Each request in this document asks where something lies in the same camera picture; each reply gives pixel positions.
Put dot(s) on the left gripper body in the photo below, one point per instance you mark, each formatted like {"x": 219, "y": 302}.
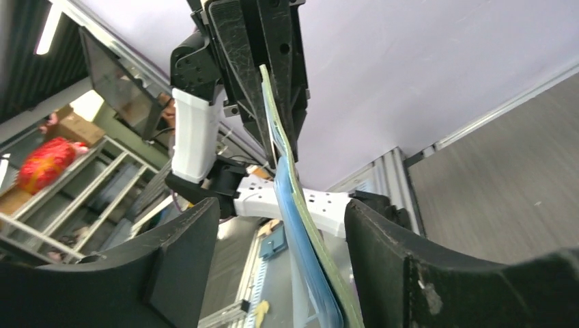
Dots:
{"x": 199, "y": 16}

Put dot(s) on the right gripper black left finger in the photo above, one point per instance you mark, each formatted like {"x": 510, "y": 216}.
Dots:
{"x": 156, "y": 279}

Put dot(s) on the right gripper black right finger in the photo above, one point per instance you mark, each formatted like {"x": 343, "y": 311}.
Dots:
{"x": 405, "y": 280}

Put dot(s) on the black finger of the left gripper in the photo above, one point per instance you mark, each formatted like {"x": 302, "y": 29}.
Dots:
{"x": 275, "y": 39}
{"x": 228, "y": 27}

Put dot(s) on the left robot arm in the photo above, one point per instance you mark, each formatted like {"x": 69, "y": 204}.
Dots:
{"x": 198, "y": 76}

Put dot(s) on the metal shelf rack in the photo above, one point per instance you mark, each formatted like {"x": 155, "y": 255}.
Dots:
{"x": 99, "y": 200}

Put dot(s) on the black monitor screen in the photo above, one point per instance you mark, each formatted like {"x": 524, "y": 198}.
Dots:
{"x": 120, "y": 89}

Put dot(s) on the red mesh bag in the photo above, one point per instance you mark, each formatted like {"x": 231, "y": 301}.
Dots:
{"x": 47, "y": 163}

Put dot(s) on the cardboard box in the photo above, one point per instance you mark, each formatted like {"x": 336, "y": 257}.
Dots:
{"x": 64, "y": 122}

